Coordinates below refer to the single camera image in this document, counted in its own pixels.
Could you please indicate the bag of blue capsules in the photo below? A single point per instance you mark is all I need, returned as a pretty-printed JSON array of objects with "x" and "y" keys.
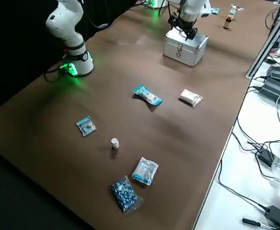
[
  {"x": 215, "y": 10},
  {"x": 125, "y": 195}
]

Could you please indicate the white gauze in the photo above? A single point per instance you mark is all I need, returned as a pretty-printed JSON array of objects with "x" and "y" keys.
[{"x": 190, "y": 97}]

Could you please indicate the small teal printed packet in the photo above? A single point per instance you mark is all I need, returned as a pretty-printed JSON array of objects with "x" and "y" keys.
[{"x": 86, "y": 126}]

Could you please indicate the small white pill bottle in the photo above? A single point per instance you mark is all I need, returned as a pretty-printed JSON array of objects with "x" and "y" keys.
[{"x": 115, "y": 143}]

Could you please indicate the silver aluminium medicine case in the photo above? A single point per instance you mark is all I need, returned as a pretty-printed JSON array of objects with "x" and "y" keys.
[{"x": 190, "y": 54}]

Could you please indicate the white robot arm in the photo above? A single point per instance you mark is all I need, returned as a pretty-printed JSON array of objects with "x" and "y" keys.
[
  {"x": 63, "y": 26},
  {"x": 192, "y": 9}
]

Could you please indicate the brown glass bottle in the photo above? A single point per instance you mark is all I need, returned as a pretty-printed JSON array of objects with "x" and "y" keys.
[{"x": 227, "y": 23}]

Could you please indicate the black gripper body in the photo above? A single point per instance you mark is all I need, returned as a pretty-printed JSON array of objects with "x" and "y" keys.
[{"x": 185, "y": 25}]

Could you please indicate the dark grey power supply box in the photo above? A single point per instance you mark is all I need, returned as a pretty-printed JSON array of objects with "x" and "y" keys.
[
  {"x": 279, "y": 72},
  {"x": 273, "y": 91}
]

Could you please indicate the black power adapter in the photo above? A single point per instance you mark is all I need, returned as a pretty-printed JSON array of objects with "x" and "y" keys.
[
  {"x": 277, "y": 215},
  {"x": 265, "y": 157}
]

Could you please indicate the aluminium profile post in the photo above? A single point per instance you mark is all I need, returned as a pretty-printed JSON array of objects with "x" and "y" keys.
[{"x": 266, "y": 44}]

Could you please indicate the chrome case latch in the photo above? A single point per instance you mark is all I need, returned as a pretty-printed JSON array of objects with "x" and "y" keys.
[{"x": 178, "y": 50}]

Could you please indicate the white packet blue print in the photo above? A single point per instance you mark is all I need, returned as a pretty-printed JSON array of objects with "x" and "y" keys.
[{"x": 144, "y": 171}]

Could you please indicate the cotton swab pack blue print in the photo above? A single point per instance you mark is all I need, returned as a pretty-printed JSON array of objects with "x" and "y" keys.
[{"x": 147, "y": 94}]

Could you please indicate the clear bottle white cap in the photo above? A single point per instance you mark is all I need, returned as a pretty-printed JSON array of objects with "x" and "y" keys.
[{"x": 232, "y": 9}]

